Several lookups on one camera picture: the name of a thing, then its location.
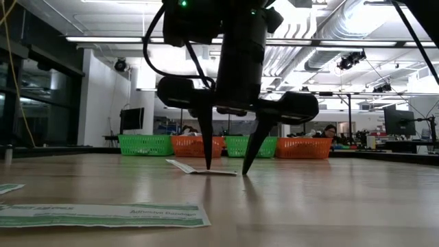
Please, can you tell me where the person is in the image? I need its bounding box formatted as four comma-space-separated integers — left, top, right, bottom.
322, 123, 340, 141

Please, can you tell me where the black round ceiling fixture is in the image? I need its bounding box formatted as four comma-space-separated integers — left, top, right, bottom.
114, 57, 128, 73

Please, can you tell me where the orange-red plastic basket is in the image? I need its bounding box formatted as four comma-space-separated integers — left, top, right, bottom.
171, 135, 226, 158
275, 137, 333, 160

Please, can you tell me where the black background frame rig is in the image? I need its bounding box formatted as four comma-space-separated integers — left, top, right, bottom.
300, 91, 353, 139

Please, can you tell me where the yellow hanging cable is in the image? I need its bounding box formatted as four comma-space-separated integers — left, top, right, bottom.
0, 0, 37, 148

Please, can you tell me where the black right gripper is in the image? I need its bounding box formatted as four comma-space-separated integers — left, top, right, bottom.
156, 6, 320, 176

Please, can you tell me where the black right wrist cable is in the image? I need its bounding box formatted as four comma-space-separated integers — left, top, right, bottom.
142, 0, 216, 91

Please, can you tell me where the black ceiling spotlight cluster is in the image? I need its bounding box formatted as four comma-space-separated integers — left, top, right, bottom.
337, 50, 367, 71
372, 83, 392, 94

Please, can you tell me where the green plastic basket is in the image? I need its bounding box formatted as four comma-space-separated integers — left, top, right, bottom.
225, 136, 278, 158
118, 134, 174, 157

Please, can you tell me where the metal bottle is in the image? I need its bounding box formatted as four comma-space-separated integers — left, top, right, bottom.
3, 143, 14, 165

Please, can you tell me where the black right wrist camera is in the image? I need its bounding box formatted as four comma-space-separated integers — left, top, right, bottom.
163, 0, 224, 47

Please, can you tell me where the long ceiling light strip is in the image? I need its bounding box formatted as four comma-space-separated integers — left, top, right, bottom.
64, 36, 439, 48

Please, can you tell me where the silver ceiling duct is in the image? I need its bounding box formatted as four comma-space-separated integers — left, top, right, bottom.
303, 0, 370, 73

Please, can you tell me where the black computer monitor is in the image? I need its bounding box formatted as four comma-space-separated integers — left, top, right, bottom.
383, 108, 417, 137
119, 107, 145, 135

